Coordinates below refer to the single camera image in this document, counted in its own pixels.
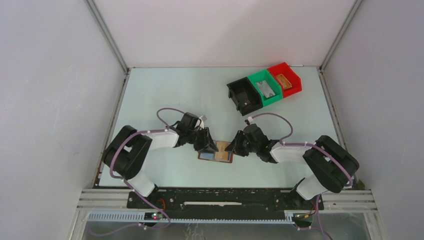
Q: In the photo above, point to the green plastic bin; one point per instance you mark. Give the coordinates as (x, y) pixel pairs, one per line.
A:
(265, 75)

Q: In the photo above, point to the red plastic bin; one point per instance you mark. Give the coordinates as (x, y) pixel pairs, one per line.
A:
(286, 70)

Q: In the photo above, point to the gold VIP credit card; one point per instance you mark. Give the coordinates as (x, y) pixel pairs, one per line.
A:
(222, 154)

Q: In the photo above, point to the silver card in green bin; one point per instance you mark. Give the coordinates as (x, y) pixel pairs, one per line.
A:
(265, 89)

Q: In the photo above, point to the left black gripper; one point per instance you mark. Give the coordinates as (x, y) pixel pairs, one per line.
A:
(207, 143)

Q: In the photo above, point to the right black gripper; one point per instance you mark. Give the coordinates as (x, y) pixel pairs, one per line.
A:
(235, 146)

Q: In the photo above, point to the black plastic bin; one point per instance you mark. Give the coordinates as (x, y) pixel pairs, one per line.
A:
(244, 85)

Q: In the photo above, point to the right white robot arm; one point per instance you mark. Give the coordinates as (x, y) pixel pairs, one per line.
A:
(331, 165)

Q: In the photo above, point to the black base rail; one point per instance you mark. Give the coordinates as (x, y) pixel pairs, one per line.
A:
(226, 203)

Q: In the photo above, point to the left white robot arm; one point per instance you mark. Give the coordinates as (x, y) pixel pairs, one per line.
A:
(126, 154)

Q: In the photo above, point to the dark card in black bin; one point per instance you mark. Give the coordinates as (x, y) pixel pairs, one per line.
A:
(244, 99)

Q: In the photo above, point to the white cable duct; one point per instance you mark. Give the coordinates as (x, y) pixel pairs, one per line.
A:
(140, 217)

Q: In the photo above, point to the brown leather card holder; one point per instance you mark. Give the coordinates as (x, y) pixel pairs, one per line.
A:
(209, 156)

